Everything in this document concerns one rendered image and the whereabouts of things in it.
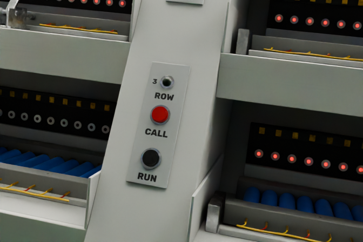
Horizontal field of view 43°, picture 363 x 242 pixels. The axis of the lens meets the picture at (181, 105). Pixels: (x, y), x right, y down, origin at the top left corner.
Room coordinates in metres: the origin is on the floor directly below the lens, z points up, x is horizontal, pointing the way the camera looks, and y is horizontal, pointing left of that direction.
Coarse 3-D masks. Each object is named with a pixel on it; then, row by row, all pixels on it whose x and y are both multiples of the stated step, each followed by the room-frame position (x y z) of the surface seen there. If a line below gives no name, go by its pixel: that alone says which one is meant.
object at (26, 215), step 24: (72, 144) 0.63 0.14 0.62; (96, 144) 0.62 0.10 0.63; (0, 192) 0.51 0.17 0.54; (0, 216) 0.46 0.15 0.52; (24, 216) 0.46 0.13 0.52; (48, 216) 0.46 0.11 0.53; (72, 216) 0.47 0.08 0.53; (0, 240) 0.47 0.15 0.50; (24, 240) 0.46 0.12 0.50; (48, 240) 0.46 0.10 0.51; (72, 240) 0.45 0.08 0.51
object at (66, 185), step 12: (0, 168) 0.51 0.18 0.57; (12, 168) 0.51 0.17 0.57; (24, 168) 0.52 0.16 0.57; (0, 180) 0.51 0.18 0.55; (12, 180) 0.51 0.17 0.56; (24, 180) 0.51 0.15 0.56; (36, 180) 0.50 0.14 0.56; (48, 180) 0.50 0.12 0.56; (60, 180) 0.50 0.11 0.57; (72, 180) 0.49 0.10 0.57; (84, 180) 0.50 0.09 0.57; (24, 192) 0.49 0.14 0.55; (48, 192) 0.51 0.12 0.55; (60, 192) 0.50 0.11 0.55; (72, 192) 0.50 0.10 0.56; (84, 192) 0.49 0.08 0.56
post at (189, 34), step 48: (144, 0) 0.44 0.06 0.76; (240, 0) 0.50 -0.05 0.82; (144, 48) 0.44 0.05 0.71; (192, 48) 0.43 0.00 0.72; (192, 96) 0.43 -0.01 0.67; (192, 144) 0.42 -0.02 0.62; (96, 192) 0.44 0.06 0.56; (144, 192) 0.43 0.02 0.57; (192, 192) 0.42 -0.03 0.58; (96, 240) 0.44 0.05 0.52; (144, 240) 0.43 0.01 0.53
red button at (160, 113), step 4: (156, 108) 0.43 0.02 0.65; (160, 108) 0.43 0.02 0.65; (164, 108) 0.43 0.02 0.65; (152, 112) 0.43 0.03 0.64; (156, 112) 0.43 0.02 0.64; (160, 112) 0.43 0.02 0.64; (164, 112) 0.42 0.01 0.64; (152, 116) 0.43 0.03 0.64; (156, 116) 0.43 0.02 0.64; (160, 116) 0.43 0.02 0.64; (164, 116) 0.42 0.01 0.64; (156, 120) 0.43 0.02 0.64; (160, 120) 0.43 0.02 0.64; (164, 120) 0.43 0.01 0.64
